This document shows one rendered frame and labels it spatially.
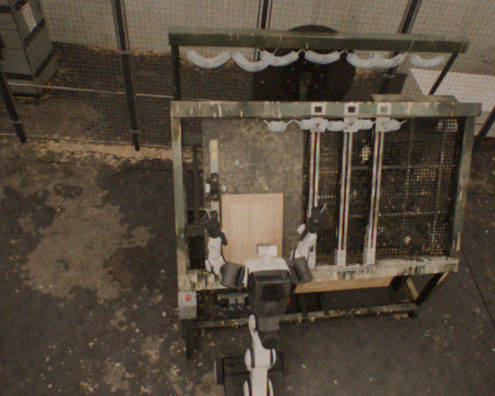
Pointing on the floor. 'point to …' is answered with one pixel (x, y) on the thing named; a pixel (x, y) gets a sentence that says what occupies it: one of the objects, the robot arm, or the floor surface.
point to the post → (188, 338)
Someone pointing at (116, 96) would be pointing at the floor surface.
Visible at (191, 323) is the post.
